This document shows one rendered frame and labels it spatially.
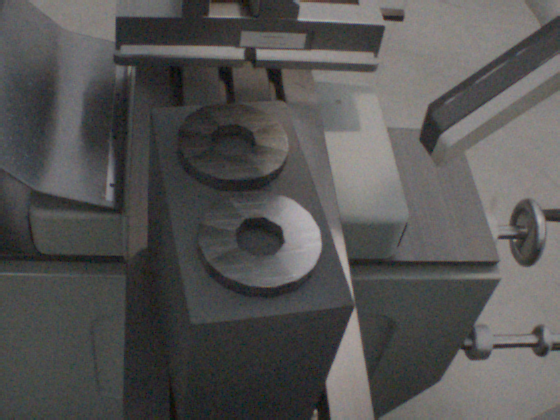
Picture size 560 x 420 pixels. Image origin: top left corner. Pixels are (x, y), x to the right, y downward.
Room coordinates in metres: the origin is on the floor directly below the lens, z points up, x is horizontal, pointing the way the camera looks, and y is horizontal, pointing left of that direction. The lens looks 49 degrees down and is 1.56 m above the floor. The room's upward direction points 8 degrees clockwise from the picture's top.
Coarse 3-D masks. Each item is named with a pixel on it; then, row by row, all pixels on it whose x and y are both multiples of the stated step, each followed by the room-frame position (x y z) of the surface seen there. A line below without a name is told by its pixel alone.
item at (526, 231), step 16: (528, 208) 0.89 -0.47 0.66; (496, 224) 0.85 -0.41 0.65; (512, 224) 0.91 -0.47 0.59; (528, 224) 0.87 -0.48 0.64; (544, 224) 0.85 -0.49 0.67; (496, 240) 0.83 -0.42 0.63; (512, 240) 0.89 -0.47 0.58; (528, 240) 0.86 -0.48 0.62; (544, 240) 0.83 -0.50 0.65; (528, 256) 0.83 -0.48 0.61
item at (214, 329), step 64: (192, 128) 0.47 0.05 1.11; (256, 128) 0.48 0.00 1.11; (192, 192) 0.41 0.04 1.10; (256, 192) 0.41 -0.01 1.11; (192, 256) 0.35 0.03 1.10; (256, 256) 0.35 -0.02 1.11; (320, 256) 0.37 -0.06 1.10; (192, 320) 0.30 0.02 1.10; (256, 320) 0.31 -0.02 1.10; (320, 320) 0.32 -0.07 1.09; (192, 384) 0.29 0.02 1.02; (256, 384) 0.31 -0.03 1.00; (320, 384) 0.33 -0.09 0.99
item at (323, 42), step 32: (128, 0) 0.83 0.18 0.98; (160, 0) 0.84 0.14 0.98; (192, 0) 0.81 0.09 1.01; (224, 0) 0.85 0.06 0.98; (320, 0) 0.90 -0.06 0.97; (352, 0) 0.93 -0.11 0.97; (128, 32) 0.79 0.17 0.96; (160, 32) 0.80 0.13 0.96; (192, 32) 0.81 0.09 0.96; (224, 32) 0.82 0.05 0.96; (256, 32) 0.82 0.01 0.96; (288, 32) 0.83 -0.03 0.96; (320, 32) 0.84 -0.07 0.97; (352, 32) 0.85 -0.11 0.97; (128, 64) 0.78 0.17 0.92; (160, 64) 0.79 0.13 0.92; (192, 64) 0.79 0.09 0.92; (224, 64) 0.80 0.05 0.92; (256, 64) 0.81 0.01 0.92; (288, 64) 0.82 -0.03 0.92; (320, 64) 0.83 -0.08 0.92; (352, 64) 0.83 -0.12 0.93
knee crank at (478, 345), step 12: (480, 324) 0.75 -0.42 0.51; (540, 324) 0.76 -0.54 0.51; (468, 336) 0.73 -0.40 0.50; (480, 336) 0.72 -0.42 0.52; (492, 336) 0.73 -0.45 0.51; (504, 336) 0.73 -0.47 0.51; (516, 336) 0.74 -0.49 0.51; (528, 336) 0.74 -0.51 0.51; (540, 336) 0.74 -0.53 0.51; (552, 336) 0.74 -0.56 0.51; (468, 348) 0.71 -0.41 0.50; (480, 348) 0.70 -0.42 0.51; (492, 348) 0.71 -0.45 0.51; (504, 348) 0.72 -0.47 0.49; (540, 348) 0.72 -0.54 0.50; (552, 348) 0.74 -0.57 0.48
